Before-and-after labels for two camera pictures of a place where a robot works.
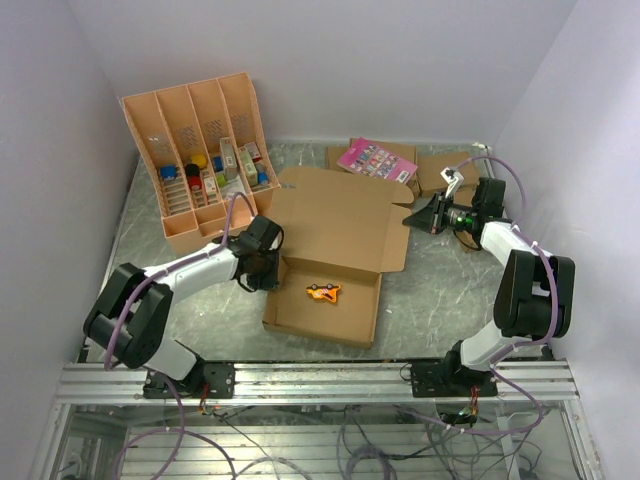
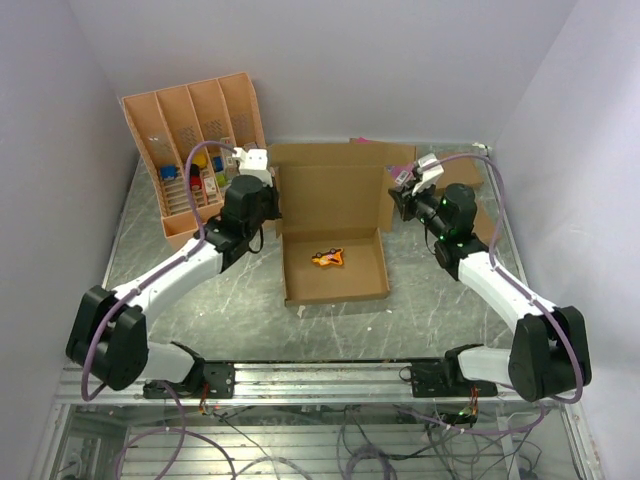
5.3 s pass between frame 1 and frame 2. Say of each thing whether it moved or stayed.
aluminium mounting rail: stayed
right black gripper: moved
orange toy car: moved
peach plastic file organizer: stayed
